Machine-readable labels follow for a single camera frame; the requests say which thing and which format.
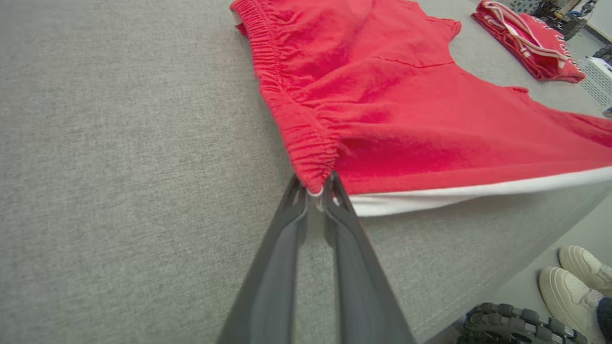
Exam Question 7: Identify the white sneaker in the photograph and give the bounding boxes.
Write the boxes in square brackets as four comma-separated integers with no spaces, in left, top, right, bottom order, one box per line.
[539,266,605,344]
[558,245,612,296]

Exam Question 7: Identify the black mecanum wheel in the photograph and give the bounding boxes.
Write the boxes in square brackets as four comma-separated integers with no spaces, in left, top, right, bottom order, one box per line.
[457,302,589,344]

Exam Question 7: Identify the dark blue trouser leg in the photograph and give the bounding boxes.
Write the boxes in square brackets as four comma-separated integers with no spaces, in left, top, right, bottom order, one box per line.
[595,296,612,342]

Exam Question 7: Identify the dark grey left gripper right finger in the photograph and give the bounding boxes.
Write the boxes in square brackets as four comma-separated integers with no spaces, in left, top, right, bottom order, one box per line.
[324,171,416,344]

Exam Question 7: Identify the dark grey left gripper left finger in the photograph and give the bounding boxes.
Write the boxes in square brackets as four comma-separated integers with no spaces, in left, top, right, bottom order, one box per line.
[218,175,308,344]

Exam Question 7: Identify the red jersey with white stripes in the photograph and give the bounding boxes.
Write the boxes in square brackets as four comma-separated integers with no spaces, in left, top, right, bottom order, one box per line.
[471,0,587,84]

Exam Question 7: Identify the red shorts with white lining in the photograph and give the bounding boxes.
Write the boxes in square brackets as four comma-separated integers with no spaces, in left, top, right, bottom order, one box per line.
[229,0,612,218]

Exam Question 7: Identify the white wheeled background robot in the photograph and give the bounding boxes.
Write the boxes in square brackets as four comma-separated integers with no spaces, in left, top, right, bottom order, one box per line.
[531,0,598,41]

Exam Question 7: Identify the white perforated laundry basket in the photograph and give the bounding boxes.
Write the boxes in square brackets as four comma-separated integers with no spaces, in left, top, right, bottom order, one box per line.
[576,56,612,108]

